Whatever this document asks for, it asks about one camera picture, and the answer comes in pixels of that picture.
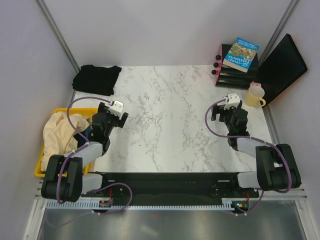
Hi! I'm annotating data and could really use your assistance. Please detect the cream yellow t-shirt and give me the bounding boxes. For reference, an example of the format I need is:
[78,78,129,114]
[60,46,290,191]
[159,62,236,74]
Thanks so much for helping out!
[41,111,91,169]

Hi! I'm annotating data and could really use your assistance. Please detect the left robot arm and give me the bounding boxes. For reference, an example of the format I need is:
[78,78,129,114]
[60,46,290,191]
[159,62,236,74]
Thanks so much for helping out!
[37,99,129,204]

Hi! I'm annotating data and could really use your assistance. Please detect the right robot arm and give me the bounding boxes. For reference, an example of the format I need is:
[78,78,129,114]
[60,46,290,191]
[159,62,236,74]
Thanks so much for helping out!
[205,100,302,197]

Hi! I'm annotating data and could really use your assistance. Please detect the navy blue t-shirt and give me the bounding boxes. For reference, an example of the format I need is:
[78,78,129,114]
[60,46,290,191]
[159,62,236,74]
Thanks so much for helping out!
[73,126,92,148]

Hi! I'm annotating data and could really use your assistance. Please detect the yellow ceramic mug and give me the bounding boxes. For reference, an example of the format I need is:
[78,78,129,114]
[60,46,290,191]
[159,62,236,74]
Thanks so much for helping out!
[245,85,266,107]

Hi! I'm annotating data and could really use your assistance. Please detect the black box with knobs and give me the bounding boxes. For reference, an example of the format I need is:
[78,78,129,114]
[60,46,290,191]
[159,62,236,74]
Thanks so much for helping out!
[211,44,259,90]

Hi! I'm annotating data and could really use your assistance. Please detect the small pink box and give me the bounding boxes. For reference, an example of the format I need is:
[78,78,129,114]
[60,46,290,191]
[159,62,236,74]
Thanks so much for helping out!
[249,81,262,88]

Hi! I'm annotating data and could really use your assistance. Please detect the folded black t-shirt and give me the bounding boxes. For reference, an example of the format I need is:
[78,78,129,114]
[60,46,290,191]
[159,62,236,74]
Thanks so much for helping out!
[72,64,122,96]

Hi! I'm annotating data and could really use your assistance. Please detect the colourful treehouse book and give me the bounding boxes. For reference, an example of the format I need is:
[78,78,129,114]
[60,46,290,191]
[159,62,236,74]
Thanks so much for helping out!
[222,37,260,73]

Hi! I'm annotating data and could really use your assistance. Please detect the black flat panel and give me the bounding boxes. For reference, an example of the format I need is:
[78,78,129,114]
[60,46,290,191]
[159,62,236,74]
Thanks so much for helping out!
[254,33,308,105]

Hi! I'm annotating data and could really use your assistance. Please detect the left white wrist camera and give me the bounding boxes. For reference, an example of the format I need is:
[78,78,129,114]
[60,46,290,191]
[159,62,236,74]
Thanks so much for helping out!
[108,100,124,118]

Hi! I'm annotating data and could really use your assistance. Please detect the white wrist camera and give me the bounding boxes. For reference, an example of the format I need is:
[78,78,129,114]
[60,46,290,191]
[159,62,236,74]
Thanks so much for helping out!
[108,100,124,118]
[223,93,240,110]

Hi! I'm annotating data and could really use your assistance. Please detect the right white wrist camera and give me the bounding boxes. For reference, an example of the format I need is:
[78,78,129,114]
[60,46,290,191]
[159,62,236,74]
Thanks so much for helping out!
[223,93,240,110]

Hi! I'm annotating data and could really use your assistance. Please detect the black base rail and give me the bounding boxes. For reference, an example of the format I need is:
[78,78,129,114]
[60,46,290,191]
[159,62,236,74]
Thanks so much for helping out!
[86,172,259,207]

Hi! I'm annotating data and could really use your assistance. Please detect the white slotted cable duct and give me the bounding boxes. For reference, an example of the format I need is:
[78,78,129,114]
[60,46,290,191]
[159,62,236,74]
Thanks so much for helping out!
[46,199,113,210]

